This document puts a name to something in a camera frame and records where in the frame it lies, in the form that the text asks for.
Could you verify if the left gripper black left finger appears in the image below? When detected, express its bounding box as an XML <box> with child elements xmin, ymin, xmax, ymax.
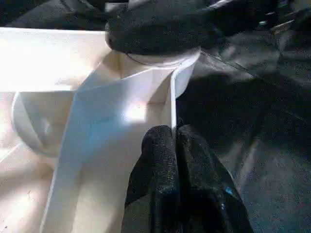
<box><xmin>123</xmin><ymin>125</ymin><xmax>182</xmax><ymax>233</ymax></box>

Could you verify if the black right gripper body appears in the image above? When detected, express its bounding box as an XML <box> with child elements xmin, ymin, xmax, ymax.
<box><xmin>242</xmin><ymin>4</ymin><xmax>311</xmax><ymax>34</ymax></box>

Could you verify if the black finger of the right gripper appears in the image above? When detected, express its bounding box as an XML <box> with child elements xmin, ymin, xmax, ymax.
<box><xmin>105</xmin><ymin>0</ymin><xmax>228</xmax><ymax>55</ymax></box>

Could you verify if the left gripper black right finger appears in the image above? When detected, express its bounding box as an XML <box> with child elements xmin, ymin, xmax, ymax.
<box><xmin>176</xmin><ymin>123</ymin><xmax>253</xmax><ymax>233</ymax></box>

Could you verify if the white plastic table top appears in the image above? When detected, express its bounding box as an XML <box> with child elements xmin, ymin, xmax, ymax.
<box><xmin>0</xmin><ymin>26</ymin><xmax>202</xmax><ymax>233</ymax></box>

